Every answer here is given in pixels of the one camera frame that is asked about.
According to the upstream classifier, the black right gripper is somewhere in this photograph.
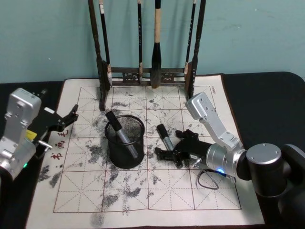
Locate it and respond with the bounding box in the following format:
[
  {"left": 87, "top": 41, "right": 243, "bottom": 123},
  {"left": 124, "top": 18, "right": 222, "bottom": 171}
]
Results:
[{"left": 154, "top": 129, "right": 215, "bottom": 169}]

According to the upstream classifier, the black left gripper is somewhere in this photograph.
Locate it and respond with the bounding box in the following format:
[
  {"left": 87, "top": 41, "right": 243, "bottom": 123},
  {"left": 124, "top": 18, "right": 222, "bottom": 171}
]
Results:
[{"left": 30, "top": 104, "right": 80, "bottom": 145}]

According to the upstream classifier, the black and grey marker pen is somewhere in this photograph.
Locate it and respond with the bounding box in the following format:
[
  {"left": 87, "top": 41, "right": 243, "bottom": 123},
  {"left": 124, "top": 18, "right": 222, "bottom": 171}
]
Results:
[
  {"left": 156, "top": 124, "right": 174, "bottom": 153},
  {"left": 105, "top": 111, "right": 139, "bottom": 159}
]

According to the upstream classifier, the white gridded calligraphy practice mat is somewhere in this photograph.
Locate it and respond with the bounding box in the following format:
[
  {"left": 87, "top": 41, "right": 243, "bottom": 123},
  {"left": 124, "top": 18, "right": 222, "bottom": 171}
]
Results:
[{"left": 25, "top": 73, "right": 266, "bottom": 229}]

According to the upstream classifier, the dark wooden brush rack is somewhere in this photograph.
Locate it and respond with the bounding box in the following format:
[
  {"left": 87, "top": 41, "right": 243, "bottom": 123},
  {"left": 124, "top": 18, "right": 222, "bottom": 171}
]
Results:
[{"left": 87, "top": 0, "right": 207, "bottom": 112}]

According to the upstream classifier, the thin black white-tipped calligraphy brush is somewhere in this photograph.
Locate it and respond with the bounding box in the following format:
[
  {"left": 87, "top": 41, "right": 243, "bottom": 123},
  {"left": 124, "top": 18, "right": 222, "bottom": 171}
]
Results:
[{"left": 98, "top": 0, "right": 113, "bottom": 85}]

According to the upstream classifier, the black table cloth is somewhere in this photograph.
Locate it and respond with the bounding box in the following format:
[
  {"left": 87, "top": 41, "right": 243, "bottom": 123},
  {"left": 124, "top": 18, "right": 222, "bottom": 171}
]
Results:
[{"left": 0, "top": 71, "right": 305, "bottom": 229}]

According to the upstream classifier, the thin dark wrist cable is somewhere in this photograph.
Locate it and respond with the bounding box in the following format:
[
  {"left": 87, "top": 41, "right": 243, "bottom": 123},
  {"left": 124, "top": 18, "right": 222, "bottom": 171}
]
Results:
[{"left": 196, "top": 164, "right": 237, "bottom": 190}]

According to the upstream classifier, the black wire mesh pen cup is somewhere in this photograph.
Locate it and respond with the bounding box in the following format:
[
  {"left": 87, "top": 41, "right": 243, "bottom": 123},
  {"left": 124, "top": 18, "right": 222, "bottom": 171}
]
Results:
[{"left": 104, "top": 114, "right": 145, "bottom": 170}]

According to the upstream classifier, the large tan-handled calligraphy brush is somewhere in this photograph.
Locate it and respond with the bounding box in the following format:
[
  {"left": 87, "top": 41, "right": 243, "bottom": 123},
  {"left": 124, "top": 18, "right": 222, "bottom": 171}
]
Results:
[{"left": 150, "top": 0, "right": 163, "bottom": 89}]

